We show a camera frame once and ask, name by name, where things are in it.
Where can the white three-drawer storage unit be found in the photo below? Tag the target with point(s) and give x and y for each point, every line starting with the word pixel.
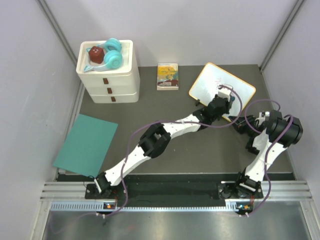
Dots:
pixel 121 85

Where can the dark red plush cube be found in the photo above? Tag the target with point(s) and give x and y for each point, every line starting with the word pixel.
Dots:
pixel 96 54

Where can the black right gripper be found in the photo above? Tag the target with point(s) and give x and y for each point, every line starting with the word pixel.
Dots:
pixel 240 123

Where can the yellow illustrated book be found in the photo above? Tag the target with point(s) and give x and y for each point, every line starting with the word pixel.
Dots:
pixel 167 77

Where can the teal paper sheet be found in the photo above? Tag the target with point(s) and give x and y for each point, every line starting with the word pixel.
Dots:
pixel 86 146

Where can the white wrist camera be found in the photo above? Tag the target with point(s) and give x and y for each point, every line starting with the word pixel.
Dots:
pixel 263 116
pixel 225 91

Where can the whiteboard with orange frame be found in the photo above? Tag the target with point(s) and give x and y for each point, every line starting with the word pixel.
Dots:
pixel 206 85

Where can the teal cat-ear headphones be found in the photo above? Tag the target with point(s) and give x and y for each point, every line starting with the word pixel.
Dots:
pixel 113 57

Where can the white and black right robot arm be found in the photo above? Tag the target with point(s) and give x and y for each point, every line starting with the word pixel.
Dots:
pixel 270 135

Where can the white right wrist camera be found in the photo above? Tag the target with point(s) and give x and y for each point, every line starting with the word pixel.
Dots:
pixel 263 116

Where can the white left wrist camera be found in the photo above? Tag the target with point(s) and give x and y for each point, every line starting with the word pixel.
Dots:
pixel 225 91

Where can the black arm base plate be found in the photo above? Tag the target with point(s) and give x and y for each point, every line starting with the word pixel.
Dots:
pixel 163 191

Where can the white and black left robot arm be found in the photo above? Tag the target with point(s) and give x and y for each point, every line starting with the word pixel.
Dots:
pixel 156 138

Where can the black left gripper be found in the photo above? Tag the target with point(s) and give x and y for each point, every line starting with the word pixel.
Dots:
pixel 226 104

